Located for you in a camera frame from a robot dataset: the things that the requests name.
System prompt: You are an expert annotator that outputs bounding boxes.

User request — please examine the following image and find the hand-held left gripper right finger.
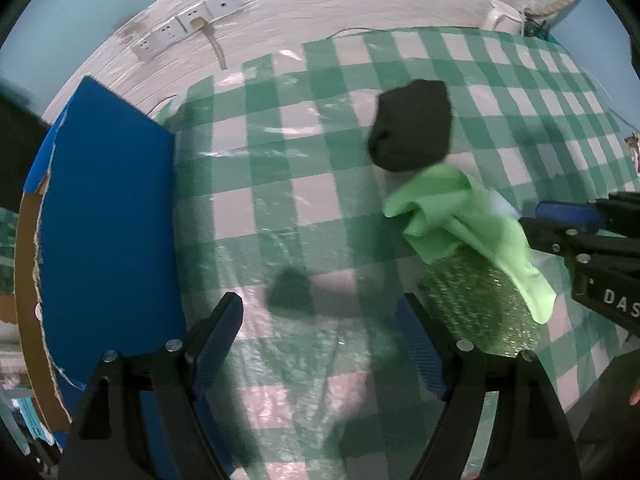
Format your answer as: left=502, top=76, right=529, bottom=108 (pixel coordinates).
left=395, top=292, right=583, bottom=480

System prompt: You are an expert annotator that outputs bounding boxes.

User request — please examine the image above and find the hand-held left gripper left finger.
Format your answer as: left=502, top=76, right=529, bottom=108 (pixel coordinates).
left=59, top=291, right=246, bottom=480

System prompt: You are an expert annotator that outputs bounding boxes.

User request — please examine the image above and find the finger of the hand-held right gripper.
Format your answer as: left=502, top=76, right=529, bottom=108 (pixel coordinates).
left=535, top=191, right=640, bottom=238
left=519, top=216, right=640, bottom=262

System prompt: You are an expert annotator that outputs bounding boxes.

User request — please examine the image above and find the green bubble wrap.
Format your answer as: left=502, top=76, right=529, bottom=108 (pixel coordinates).
left=417, top=255, right=546, bottom=358

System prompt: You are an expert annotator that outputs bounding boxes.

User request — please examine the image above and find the light green cloth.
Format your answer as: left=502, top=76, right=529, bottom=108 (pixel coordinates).
left=382, top=165, right=557, bottom=325

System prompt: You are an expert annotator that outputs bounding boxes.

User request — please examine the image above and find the blue cardboard box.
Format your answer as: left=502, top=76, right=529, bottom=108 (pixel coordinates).
left=14, top=76, right=236, bottom=478

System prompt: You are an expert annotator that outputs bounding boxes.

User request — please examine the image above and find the black cloth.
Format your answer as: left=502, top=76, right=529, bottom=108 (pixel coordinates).
left=367, top=79, right=453, bottom=173

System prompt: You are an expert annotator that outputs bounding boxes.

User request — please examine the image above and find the green checked tablecloth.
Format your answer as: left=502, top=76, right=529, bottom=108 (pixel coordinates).
left=150, top=26, right=640, bottom=480

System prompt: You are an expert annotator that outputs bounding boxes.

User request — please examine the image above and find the green checked plastic cover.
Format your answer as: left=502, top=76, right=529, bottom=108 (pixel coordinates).
left=0, top=207, right=22, bottom=297

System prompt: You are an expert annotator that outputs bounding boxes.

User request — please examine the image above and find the grey plug cable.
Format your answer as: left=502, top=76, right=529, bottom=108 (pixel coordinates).
left=192, top=17, right=229, bottom=72

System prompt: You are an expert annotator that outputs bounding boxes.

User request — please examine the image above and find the white wall socket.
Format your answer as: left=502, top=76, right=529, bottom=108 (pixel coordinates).
left=131, top=35, right=162, bottom=64
left=202, top=0, right=244, bottom=17
left=175, top=4, right=212, bottom=32
left=152, top=17, right=186, bottom=47

